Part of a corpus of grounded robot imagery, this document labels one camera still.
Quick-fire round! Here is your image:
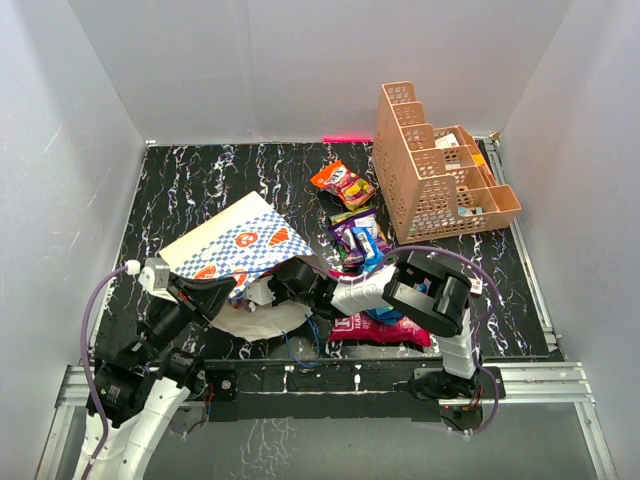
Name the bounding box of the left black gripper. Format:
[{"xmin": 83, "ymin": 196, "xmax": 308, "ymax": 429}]
[{"xmin": 137, "ymin": 270, "xmax": 238, "ymax": 363}]

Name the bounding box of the blue checkered paper bag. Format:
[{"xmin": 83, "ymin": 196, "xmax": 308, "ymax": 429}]
[{"xmin": 158, "ymin": 192, "xmax": 317, "ymax": 361}]

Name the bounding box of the purple snack packet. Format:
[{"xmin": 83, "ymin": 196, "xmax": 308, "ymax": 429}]
[{"xmin": 329, "ymin": 208, "xmax": 391, "ymax": 273}]

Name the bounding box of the green yellow snack bag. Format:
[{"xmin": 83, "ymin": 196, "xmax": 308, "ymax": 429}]
[{"xmin": 329, "ymin": 207, "xmax": 376, "ymax": 225}]

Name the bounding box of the pink REAL chips bag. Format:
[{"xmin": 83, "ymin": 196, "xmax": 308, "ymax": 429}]
[{"xmin": 327, "ymin": 269, "xmax": 432, "ymax": 347}]

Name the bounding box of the colourful candy packet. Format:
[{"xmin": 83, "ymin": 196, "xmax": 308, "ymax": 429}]
[{"xmin": 351, "ymin": 227, "xmax": 384, "ymax": 274}]

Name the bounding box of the orange Fox's fruits candy bag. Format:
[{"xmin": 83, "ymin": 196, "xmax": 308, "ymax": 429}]
[{"xmin": 311, "ymin": 160, "xmax": 375, "ymax": 211}]

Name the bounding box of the blue snack bag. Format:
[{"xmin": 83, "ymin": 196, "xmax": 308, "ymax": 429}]
[{"xmin": 365, "ymin": 281, "xmax": 430, "ymax": 325}]

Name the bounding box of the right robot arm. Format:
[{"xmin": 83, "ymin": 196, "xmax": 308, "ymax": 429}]
[{"xmin": 267, "ymin": 246, "xmax": 482, "ymax": 399}]

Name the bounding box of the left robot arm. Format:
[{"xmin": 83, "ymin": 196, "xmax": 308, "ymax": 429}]
[{"xmin": 74, "ymin": 267, "xmax": 236, "ymax": 479}]

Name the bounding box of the pink tape strip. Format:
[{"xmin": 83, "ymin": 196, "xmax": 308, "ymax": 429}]
[{"xmin": 322, "ymin": 135, "xmax": 372, "ymax": 144}]

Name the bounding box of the orange plastic file organizer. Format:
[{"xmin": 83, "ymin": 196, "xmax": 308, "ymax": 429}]
[{"xmin": 372, "ymin": 81, "xmax": 521, "ymax": 244}]

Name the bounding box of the small red white box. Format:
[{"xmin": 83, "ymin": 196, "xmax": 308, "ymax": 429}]
[{"xmin": 471, "ymin": 279, "xmax": 483, "ymax": 295}]

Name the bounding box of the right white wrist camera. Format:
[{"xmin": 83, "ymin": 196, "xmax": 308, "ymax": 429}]
[{"xmin": 245, "ymin": 277, "xmax": 276, "ymax": 306}]

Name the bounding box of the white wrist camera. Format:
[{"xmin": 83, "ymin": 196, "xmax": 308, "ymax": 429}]
[
  {"xmin": 125, "ymin": 257, "xmax": 178, "ymax": 304},
  {"xmin": 245, "ymin": 277, "xmax": 276, "ymax": 306}
]

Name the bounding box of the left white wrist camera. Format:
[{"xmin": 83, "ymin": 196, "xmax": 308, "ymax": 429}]
[{"xmin": 125, "ymin": 257, "xmax": 178, "ymax": 304}]

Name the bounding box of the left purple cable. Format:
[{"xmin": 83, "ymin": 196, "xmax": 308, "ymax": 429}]
[{"xmin": 79, "ymin": 259, "xmax": 144, "ymax": 480}]

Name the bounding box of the aluminium base frame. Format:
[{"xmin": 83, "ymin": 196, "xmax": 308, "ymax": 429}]
[{"xmin": 34, "ymin": 134, "xmax": 619, "ymax": 480}]

